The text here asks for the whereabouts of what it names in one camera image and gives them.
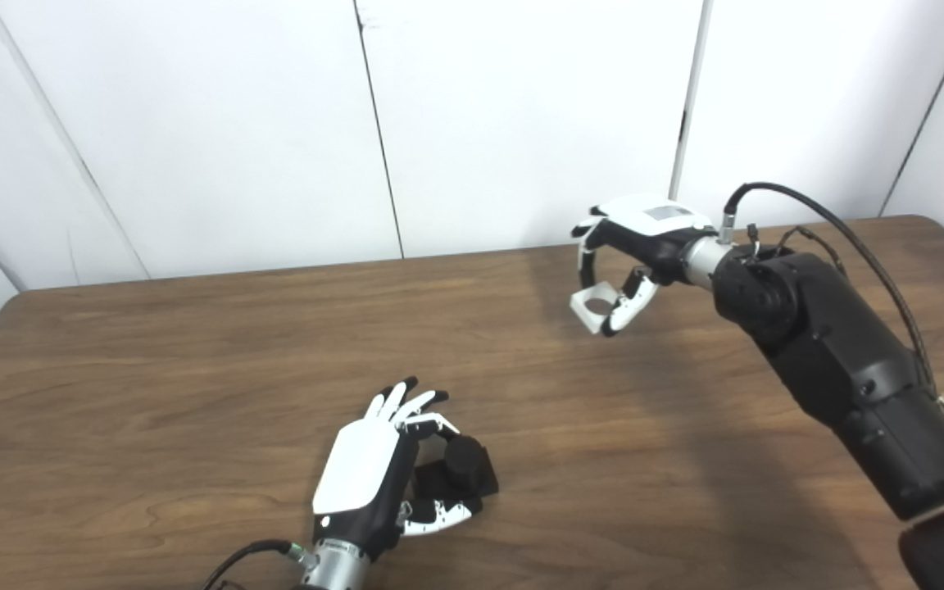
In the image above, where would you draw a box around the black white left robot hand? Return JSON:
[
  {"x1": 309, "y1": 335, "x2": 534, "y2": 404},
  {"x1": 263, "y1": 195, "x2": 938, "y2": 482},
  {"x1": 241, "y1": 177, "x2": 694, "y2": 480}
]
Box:
[{"x1": 311, "y1": 376, "x2": 485, "y2": 563}]

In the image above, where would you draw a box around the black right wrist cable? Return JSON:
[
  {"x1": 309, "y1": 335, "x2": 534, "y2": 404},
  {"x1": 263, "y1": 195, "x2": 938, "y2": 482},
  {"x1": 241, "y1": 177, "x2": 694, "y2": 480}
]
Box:
[{"x1": 718, "y1": 182, "x2": 944, "y2": 433}]

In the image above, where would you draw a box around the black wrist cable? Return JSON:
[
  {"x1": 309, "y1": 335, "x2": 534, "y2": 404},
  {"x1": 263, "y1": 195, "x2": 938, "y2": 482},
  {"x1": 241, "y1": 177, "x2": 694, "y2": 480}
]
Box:
[
  {"x1": 718, "y1": 182, "x2": 944, "y2": 433},
  {"x1": 202, "y1": 538, "x2": 317, "y2": 590}
]

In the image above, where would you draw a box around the thin black wire bundle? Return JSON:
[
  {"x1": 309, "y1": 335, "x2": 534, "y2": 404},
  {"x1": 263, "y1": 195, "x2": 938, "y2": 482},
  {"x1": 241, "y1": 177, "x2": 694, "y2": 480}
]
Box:
[{"x1": 747, "y1": 223, "x2": 850, "y2": 279}]

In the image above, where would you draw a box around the white square piece with hole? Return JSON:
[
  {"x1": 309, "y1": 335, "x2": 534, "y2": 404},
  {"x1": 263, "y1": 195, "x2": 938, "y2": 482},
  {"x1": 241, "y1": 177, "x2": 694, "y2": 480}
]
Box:
[{"x1": 569, "y1": 281, "x2": 622, "y2": 335}]

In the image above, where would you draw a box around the black peg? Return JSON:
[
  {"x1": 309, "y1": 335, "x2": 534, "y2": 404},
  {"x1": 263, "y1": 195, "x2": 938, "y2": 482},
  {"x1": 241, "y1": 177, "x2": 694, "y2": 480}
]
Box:
[{"x1": 411, "y1": 434, "x2": 500, "y2": 502}]

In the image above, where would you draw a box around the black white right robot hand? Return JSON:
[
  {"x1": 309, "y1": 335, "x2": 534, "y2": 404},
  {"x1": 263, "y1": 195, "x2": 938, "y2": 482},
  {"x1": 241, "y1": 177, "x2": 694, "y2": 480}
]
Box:
[{"x1": 570, "y1": 195, "x2": 719, "y2": 338}]

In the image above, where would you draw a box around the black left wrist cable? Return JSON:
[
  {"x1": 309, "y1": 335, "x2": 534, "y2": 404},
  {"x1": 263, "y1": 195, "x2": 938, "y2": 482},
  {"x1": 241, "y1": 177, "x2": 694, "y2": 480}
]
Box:
[{"x1": 202, "y1": 538, "x2": 317, "y2": 590}]

